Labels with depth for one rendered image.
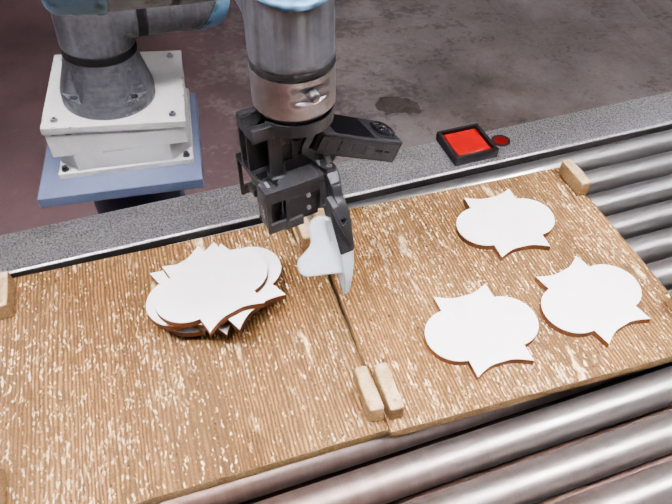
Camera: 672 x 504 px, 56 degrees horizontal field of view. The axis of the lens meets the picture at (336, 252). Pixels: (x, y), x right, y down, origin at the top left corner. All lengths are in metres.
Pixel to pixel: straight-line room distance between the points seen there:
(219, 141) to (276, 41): 2.14
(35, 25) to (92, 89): 2.68
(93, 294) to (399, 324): 0.39
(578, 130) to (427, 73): 1.93
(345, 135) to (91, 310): 0.41
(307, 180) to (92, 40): 0.54
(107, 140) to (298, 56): 0.64
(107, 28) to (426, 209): 0.54
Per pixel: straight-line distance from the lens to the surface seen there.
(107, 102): 1.09
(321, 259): 0.64
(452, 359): 0.76
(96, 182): 1.14
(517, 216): 0.94
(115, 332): 0.82
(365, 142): 0.63
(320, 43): 0.53
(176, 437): 0.73
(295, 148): 0.60
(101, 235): 0.98
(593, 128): 1.20
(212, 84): 3.01
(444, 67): 3.12
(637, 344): 0.85
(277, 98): 0.55
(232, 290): 0.77
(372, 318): 0.79
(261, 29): 0.52
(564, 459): 0.75
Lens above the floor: 1.57
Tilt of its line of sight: 47 degrees down
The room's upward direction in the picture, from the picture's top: straight up
